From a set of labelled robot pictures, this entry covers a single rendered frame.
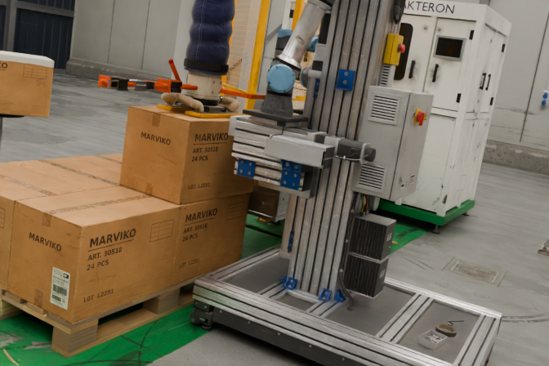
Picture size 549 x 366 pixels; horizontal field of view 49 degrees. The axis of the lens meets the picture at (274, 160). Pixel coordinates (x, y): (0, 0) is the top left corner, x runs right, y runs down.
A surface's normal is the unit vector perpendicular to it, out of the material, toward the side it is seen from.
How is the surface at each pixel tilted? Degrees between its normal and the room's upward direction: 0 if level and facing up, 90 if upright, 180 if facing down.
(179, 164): 90
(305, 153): 90
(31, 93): 90
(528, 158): 90
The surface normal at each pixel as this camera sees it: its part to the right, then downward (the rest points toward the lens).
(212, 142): 0.83, 0.22
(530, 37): -0.47, 0.07
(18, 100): 0.47, 0.22
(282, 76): -0.10, 0.28
